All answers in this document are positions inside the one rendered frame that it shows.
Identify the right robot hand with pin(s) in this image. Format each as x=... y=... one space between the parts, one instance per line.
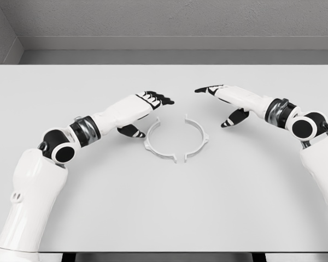
x=235 y=95

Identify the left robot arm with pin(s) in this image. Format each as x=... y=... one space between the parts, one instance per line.
x=43 y=174

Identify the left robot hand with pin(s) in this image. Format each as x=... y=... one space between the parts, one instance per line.
x=134 y=106

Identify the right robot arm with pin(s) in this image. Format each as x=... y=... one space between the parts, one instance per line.
x=311 y=142

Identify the white table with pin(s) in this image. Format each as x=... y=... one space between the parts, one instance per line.
x=164 y=163

